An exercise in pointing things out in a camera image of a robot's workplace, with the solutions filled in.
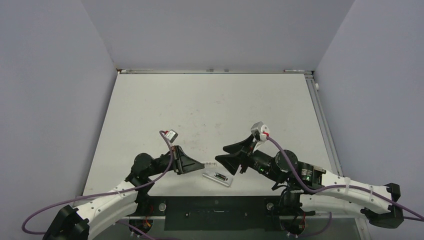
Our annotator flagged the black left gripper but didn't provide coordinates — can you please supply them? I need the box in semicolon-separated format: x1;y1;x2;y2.
146;145;204;177

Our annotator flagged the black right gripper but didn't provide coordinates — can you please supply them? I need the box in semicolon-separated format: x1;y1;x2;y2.
215;133;284;183

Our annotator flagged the white remote control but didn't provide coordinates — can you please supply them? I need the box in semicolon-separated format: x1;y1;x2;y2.
202;170;233;188

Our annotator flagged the green AAA battery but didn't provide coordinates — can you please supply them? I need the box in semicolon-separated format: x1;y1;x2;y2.
214;172;229;182

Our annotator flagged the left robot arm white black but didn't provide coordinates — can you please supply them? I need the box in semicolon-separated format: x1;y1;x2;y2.
43;145;205;240

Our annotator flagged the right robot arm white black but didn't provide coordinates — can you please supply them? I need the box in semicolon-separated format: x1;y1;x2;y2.
215;133;404;229

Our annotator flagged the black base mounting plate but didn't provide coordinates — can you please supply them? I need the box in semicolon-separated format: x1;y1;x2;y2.
131;195;315;231

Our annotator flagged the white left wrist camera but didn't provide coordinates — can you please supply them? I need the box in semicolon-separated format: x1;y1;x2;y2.
164;129;179;144

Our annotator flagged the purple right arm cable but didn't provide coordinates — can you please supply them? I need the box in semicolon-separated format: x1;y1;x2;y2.
264;136;424;222

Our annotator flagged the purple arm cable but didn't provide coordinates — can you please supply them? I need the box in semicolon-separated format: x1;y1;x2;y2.
264;136;424;222
21;130;176;235

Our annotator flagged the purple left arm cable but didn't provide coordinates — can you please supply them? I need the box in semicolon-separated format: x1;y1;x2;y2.
21;130;176;235

